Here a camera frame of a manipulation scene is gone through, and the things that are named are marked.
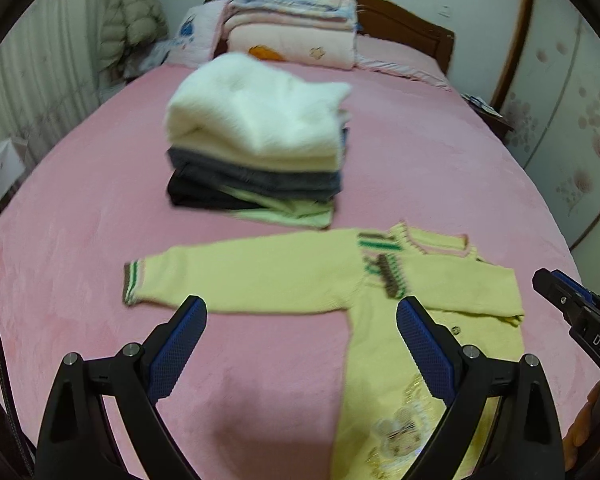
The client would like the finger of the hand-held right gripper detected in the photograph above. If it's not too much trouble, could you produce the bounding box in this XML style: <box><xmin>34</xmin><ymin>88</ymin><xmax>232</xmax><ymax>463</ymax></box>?
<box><xmin>552</xmin><ymin>269</ymin><xmax>600</xmax><ymax>311</ymax></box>
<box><xmin>532</xmin><ymin>268</ymin><xmax>588</xmax><ymax>332</ymax></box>

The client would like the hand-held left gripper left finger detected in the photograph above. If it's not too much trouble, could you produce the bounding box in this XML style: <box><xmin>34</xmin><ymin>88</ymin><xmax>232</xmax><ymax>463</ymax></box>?
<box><xmin>35</xmin><ymin>295</ymin><xmax>209</xmax><ymax>480</ymax></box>

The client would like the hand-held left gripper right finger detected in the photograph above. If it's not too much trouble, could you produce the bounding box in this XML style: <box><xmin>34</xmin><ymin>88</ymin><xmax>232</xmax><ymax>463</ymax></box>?
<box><xmin>396</xmin><ymin>295</ymin><xmax>567</xmax><ymax>480</ymax></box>

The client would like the yellow striped knit sweater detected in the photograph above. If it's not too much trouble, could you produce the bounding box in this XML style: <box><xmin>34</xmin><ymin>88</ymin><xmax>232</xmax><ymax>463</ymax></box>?
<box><xmin>123</xmin><ymin>221</ymin><xmax>526</xmax><ymax>480</ymax></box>

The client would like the person's right hand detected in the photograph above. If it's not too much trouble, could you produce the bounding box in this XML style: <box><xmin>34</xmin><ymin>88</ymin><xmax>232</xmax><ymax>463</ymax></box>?
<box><xmin>562</xmin><ymin>377</ymin><xmax>600</xmax><ymax>472</ymax></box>

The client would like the black folded garment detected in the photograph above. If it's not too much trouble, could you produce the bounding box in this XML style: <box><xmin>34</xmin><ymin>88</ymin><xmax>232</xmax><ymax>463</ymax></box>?
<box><xmin>167</xmin><ymin>174</ymin><xmax>263</xmax><ymax>212</ymax></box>

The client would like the light green folded garment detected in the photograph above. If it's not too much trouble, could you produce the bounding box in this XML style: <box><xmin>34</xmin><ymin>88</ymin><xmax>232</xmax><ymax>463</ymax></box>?
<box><xmin>220</xmin><ymin>184</ymin><xmax>337</xmax><ymax>231</ymax></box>

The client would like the floral wardrobe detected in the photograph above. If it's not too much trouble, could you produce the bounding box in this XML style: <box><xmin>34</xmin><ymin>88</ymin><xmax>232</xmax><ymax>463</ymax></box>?
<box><xmin>490</xmin><ymin>0</ymin><xmax>600</xmax><ymax>266</ymax></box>

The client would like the grey blue folded garment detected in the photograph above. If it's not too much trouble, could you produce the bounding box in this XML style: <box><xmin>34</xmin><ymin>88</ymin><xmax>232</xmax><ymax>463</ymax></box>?
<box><xmin>167</xmin><ymin>146</ymin><xmax>344</xmax><ymax>202</ymax></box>

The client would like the wooden nightstand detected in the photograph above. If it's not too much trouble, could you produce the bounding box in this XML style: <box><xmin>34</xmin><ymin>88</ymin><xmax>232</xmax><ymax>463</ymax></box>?
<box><xmin>461</xmin><ymin>92</ymin><xmax>515</xmax><ymax>142</ymax></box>

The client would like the cream folded garment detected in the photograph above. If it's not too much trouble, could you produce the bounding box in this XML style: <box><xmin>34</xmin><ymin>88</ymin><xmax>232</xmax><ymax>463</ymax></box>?
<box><xmin>168</xmin><ymin>127</ymin><xmax>350</xmax><ymax>171</ymax></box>

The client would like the white box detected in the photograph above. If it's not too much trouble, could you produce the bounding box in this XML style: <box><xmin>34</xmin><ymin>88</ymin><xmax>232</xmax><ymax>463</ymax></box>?
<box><xmin>0</xmin><ymin>139</ymin><xmax>29</xmax><ymax>233</ymax></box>

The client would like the white fluffy folded sweater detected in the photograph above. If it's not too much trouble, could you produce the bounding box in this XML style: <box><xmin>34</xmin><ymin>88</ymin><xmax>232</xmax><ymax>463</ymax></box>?
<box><xmin>165</xmin><ymin>52</ymin><xmax>354</xmax><ymax>160</ymax></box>

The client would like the pink striped pillow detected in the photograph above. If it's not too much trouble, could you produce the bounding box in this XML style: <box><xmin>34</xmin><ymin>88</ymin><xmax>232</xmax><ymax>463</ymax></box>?
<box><xmin>354</xmin><ymin>34</ymin><xmax>455</xmax><ymax>93</ymax></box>

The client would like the wooden headboard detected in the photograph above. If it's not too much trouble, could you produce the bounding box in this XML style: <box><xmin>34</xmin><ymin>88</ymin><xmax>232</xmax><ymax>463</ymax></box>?
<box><xmin>355</xmin><ymin>0</ymin><xmax>456</xmax><ymax>79</ymax></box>

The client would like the white pleated curtain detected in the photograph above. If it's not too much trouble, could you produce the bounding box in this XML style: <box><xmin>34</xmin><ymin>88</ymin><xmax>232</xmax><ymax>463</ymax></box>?
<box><xmin>0</xmin><ymin>0</ymin><xmax>112</xmax><ymax>153</ymax></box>

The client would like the pink and white pillow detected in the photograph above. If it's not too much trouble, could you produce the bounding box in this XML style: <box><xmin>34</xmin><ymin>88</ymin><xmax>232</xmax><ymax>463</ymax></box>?
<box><xmin>166</xmin><ymin>0</ymin><xmax>232</xmax><ymax>67</ymax></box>

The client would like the pink folded quilt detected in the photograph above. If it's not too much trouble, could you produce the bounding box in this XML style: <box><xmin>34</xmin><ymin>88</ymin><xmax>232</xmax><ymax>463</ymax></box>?
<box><xmin>214</xmin><ymin>9</ymin><xmax>359</xmax><ymax>71</ymax></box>

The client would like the beige puffer jacket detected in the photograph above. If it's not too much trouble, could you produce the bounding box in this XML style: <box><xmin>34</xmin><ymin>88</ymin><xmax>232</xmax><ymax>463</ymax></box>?
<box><xmin>97</xmin><ymin>0</ymin><xmax>169</xmax><ymax>77</ymax></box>

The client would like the patterned folded quilt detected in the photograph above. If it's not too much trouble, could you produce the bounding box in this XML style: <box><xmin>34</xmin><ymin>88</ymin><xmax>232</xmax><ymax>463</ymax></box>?
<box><xmin>226</xmin><ymin>0</ymin><xmax>359</xmax><ymax>27</ymax></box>

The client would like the black cable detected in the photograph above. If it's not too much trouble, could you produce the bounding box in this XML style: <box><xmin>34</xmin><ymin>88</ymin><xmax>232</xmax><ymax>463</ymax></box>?
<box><xmin>0</xmin><ymin>287</ymin><xmax>37</xmax><ymax>468</ymax></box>

